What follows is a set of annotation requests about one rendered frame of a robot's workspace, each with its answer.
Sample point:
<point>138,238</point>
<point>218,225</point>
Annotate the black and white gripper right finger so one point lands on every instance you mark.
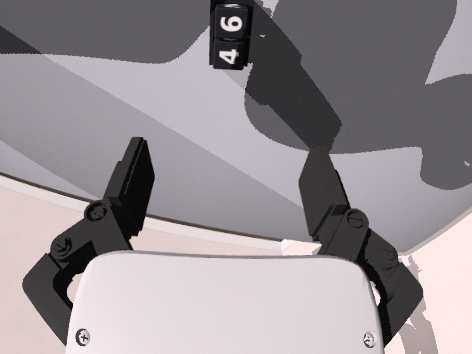
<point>329,216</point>

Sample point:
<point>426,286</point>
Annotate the black calendar cube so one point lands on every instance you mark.
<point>229,54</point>
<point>231,21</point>

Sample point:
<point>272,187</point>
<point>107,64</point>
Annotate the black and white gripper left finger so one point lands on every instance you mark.
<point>122,208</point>

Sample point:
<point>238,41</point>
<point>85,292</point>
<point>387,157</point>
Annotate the black tray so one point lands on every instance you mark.
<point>213,3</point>

